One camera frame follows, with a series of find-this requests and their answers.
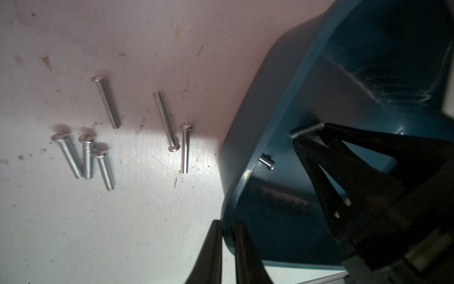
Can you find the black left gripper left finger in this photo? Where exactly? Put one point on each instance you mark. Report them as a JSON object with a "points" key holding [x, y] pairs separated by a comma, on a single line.
{"points": [[208, 266]]}

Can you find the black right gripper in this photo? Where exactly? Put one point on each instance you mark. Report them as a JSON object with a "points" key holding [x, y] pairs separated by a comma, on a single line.
{"points": [[396, 229]]}

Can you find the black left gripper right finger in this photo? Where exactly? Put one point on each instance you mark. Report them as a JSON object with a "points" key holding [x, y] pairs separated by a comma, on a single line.
{"points": [[248, 264]]}

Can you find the silver screw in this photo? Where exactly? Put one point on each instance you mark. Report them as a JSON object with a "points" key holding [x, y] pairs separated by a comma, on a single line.
{"points": [[107, 99], [173, 145], [186, 128], [269, 163], [87, 142], [101, 155], [306, 130], [66, 146]]}

